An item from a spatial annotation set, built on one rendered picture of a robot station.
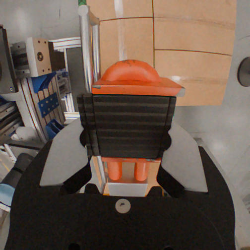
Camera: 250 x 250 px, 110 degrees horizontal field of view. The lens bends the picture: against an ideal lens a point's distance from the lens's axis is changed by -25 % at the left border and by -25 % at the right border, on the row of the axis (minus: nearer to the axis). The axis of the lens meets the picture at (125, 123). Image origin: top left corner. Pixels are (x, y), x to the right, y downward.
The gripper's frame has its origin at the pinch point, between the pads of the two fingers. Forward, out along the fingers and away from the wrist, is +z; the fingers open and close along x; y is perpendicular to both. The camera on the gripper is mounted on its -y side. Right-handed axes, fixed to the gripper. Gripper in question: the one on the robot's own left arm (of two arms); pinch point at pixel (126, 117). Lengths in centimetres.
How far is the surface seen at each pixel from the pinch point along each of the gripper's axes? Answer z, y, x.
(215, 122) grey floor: 125, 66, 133
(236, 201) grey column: 22, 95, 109
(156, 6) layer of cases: 71, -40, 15
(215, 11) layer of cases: 70, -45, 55
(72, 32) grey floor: 126, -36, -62
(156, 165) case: 31, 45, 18
